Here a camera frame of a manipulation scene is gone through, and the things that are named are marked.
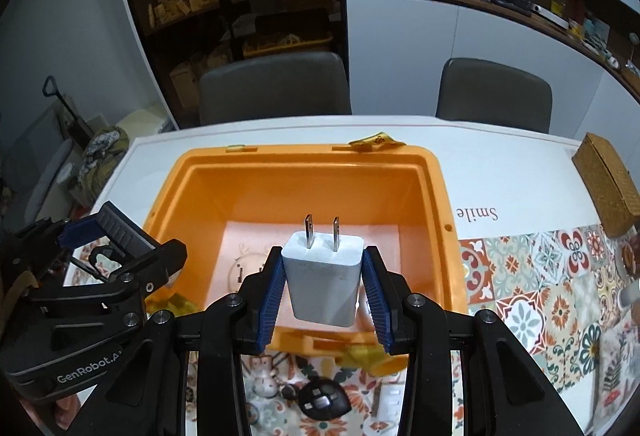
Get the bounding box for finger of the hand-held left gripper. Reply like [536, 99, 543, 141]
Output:
[57, 213, 108, 247]
[97, 202, 188, 297]

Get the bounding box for small white figurine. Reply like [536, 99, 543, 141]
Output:
[250, 358, 278, 399]

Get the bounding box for small white plug charger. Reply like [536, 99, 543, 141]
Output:
[281, 214, 365, 329]

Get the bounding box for black round gadget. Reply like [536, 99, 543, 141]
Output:
[282, 378, 351, 422]

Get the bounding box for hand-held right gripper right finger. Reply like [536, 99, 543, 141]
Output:
[362, 246, 586, 436]

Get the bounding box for dark wooden shelf unit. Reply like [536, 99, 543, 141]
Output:
[112, 0, 348, 129]

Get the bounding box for grey dining chair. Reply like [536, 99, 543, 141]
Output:
[436, 58, 553, 134]
[198, 52, 352, 127]

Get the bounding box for black hand truck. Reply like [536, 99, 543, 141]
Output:
[42, 76, 93, 149]

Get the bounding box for flat white power adapter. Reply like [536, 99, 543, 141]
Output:
[372, 378, 407, 419]

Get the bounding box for crumpled cloth pile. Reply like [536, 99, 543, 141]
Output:
[80, 128, 130, 207]

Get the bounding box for woven wicker box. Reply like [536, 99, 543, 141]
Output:
[571, 132, 640, 239]

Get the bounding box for patterned tile table runner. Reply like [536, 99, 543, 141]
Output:
[65, 225, 640, 436]

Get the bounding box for orange plastic crate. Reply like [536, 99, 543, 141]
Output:
[142, 132, 471, 377]

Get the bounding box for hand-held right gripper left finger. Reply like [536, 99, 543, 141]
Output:
[65, 246, 286, 436]

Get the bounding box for small round dish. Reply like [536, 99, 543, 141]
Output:
[615, 236, 640, 277]

